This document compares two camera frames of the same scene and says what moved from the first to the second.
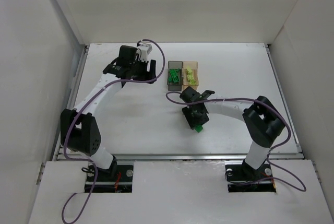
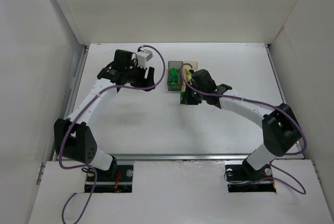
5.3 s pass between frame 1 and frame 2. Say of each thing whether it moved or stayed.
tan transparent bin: stayed
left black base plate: stayed
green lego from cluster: stayed
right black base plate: stayed
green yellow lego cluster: moved
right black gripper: moved
